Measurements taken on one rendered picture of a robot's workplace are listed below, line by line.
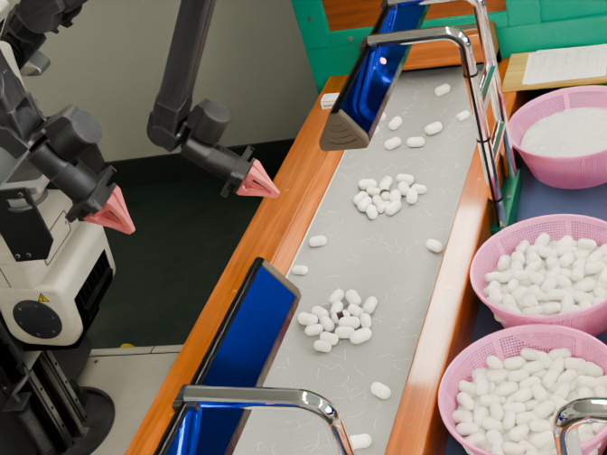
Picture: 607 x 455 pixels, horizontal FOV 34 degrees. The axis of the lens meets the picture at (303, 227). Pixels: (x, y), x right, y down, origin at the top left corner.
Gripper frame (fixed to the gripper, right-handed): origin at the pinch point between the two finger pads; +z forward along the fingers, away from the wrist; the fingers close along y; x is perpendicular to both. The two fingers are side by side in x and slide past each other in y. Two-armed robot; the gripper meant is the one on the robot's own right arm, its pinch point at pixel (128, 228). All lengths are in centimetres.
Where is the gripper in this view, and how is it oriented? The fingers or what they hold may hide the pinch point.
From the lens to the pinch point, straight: 166.4
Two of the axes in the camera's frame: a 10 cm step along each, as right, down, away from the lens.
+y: 2.2, -6.1, 7.7
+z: 6.6, 6.7, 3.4
